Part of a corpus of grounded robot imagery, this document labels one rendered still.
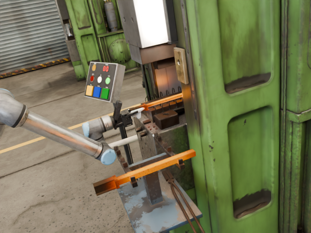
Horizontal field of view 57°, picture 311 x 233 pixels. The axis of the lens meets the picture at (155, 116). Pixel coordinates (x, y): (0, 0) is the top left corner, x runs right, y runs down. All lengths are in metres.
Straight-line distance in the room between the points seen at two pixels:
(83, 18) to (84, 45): 0.57
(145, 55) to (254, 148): 0.79
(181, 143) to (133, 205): 0.46
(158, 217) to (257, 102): 0.73
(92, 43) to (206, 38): 5.39
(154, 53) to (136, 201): 0.78
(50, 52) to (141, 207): 8.40
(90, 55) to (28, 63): 3.35
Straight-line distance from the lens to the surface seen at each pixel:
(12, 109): 1.38
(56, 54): 9.57
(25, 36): 9.45
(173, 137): 1.60
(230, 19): 1.38
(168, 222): 1.32
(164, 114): 1.61
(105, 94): 2.08
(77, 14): 6.47
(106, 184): 1.15
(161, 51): 1.60
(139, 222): 1.35
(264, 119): 1.63
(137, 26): 1.49
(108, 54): 6.46
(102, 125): 1.64
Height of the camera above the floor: 1.63
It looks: 24 degrees down
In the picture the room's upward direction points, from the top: 10 degrees counter-clockwise
